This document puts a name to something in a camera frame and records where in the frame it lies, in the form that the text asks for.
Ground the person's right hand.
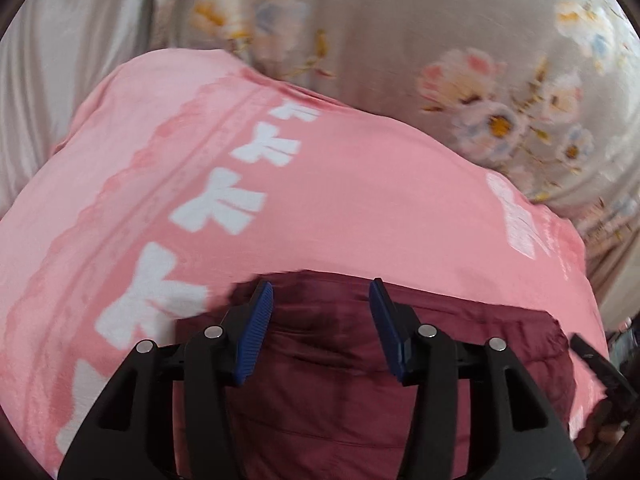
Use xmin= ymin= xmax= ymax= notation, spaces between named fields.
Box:
xmin=575 ymin=400 xmax=625 ymax=461

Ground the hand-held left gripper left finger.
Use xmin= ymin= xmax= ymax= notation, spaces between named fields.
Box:
xmin=57 ymin=280 xmax=275 ymax=480

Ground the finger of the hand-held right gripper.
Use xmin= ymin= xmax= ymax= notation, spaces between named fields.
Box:
xmin=570 ymin=332 xmax=637 ymax=411

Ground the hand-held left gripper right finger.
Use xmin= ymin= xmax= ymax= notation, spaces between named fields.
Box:
xmin=368 ymin=277 xmax=587 ymax=480

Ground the maroon quilted puffer jacket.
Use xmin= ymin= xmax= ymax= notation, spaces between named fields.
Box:
xmin=172 ymin=269 xmax=579 ymax=480

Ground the white satin curtain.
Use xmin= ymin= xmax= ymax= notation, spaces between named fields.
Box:
xmin=0 ymin=0 xmax=168 ymax=211

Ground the pink bow-print blanket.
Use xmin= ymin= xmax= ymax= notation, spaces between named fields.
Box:
xmin=0 ymin=47 xmax=614 ymax=480

